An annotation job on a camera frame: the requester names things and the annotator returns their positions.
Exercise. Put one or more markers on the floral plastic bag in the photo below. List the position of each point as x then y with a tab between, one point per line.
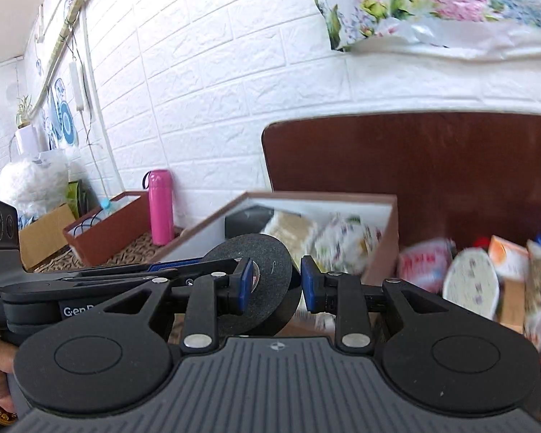
433	4

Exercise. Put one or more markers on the brown storage box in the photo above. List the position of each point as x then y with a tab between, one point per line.
108	239

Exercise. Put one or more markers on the beige wall rail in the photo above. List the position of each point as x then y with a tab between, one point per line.
65	36

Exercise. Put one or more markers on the green paper bag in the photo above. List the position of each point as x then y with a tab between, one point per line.
75	198

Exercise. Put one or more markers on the beige woven item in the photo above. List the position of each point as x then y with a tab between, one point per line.
288	232

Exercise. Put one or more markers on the red white snack packet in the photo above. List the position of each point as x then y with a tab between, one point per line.
426	264

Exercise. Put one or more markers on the orange white carton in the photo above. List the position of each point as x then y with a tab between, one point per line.
507	257

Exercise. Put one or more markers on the white fluffy filling bag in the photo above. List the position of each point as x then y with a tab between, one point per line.
31	185

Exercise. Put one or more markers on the white power strip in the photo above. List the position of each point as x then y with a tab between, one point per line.
77	85

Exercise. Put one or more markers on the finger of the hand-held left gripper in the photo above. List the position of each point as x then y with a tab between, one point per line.
176	266

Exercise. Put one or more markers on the pink thermos bottle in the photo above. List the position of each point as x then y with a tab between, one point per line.
160	207

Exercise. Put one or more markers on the blue wall decal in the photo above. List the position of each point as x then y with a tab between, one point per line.
65	121

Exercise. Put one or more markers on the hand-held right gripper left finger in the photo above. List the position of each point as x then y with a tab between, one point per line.
246	286

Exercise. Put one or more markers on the plain cardboard box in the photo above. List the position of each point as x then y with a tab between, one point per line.
45	239

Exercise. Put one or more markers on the potted plant in white pot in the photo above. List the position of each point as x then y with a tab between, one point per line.
26	135

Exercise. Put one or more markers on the brown box with white inside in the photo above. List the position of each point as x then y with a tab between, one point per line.
383	243

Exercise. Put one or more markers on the brown wooden chair back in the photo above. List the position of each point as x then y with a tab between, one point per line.
410	167

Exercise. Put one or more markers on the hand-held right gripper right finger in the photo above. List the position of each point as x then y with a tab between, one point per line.
307	285

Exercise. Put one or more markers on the grey grinding disc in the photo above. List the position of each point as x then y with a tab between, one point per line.
270	279

